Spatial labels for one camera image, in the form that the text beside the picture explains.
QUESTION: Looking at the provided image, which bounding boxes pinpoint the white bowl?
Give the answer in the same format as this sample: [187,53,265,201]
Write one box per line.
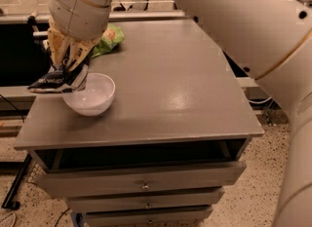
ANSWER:
[62,73,116,116]

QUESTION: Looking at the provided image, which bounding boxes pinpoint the grey drawer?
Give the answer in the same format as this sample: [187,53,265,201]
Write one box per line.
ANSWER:
[67,187,224,213]
[36,162,247,198]
[84,206,213,227]

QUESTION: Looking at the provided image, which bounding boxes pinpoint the top grey drawer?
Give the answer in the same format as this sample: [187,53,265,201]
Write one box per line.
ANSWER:
[36,162,247,198]

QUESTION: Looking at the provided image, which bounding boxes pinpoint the green chip bag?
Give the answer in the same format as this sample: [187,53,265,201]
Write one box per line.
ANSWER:
[92,23,125,57]

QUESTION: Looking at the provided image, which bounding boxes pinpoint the grey drawer cabinet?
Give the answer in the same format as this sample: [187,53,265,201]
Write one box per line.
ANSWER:
[13,19,264,227]

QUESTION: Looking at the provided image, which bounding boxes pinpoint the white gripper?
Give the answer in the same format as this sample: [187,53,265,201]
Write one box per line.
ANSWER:
[48,0,111,72]

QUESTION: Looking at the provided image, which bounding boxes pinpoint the metal frame rail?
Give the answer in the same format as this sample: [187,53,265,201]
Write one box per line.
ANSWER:
[0,10,188,24]

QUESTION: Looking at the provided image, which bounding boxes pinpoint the white cable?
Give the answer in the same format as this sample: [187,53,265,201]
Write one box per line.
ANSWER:
[247,95,273,105]

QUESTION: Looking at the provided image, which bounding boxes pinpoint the black floor bar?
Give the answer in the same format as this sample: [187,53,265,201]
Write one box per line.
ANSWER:
[1,154,32,210]

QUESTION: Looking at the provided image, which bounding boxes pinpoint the middle grey drawer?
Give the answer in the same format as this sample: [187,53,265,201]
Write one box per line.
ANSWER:
[67,187,224,213]

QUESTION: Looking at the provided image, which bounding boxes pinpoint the blue chip bag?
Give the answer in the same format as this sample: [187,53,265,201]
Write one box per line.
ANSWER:
[27,57,90,94]

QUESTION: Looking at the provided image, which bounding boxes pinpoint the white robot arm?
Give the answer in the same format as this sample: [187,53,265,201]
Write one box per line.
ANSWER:
[174,0,312,227]

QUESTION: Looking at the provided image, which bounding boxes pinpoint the bottom grey drawer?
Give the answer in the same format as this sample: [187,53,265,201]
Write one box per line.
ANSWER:
[84,206,213,227]

